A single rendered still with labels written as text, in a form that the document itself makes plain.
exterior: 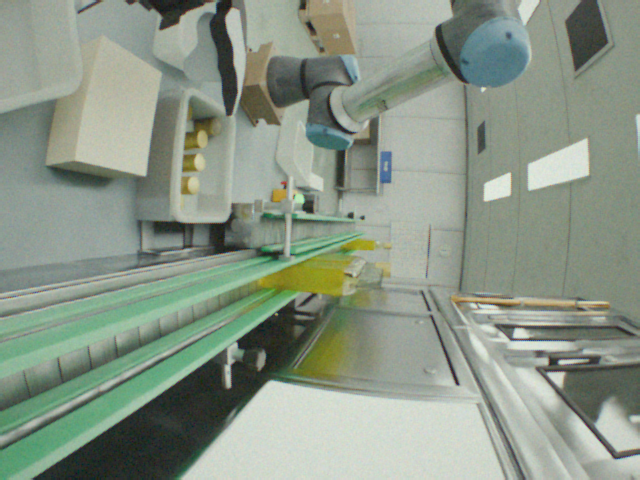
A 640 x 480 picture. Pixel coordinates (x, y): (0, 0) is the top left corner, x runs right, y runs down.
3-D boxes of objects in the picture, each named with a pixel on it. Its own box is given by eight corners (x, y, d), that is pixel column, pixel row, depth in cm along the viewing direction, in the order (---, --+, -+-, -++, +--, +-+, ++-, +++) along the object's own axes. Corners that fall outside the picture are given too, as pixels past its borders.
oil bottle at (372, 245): (341, 248, 173) (391, 252, 167) (341, 238, 173) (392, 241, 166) (342, 247, 179) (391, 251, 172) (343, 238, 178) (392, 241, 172)
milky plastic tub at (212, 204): (136, 221, 46) (175, 222, 44) (148, 91, 44) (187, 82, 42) (196, 221, 63) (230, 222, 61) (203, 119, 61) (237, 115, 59)
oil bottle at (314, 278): (259, 287, 67) (356, 297, 62) (260, 262, 67) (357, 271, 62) (269, 282, 73) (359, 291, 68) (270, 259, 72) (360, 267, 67)
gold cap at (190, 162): (176, 152, 52) (195, 151, 51) (188, 156, 56) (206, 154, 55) (175, 171, 52) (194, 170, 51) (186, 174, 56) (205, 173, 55)
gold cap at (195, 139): (179, 129, 52) (198, 127, 51) (191, 134, 56) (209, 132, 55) (178, 148, 52) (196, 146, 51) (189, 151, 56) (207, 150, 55)
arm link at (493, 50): (336, 112, 82) (527, 15, 38) (332, 160, 80) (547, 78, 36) (300, 95, 75) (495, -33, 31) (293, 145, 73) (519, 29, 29)
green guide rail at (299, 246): (260, 251, 66) (296, 254, 64) (260, 246, 66) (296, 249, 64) (356, 231, 236) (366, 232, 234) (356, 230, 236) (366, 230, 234)
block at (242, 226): (221, 247, 63) (251, 249, 61) (223, 202, 62) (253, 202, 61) (230, 246, 66) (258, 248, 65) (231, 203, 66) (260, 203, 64)
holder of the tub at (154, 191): (135, 252, 46) (168, 256, 45) (147, 93, 45) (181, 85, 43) (193, 245, 63) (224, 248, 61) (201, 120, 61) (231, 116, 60)
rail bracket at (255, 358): (173, 379, 39) (256, 403, 36) (169, 336, 38) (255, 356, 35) (189, 368, 43) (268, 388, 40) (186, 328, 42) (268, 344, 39)
